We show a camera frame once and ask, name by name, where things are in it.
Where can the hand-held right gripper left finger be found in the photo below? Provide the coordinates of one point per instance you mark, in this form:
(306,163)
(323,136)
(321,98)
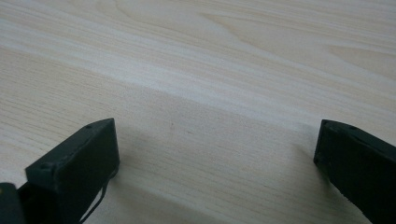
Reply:
(77,165)

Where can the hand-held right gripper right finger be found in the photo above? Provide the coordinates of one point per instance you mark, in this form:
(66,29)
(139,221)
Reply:
(364,165)

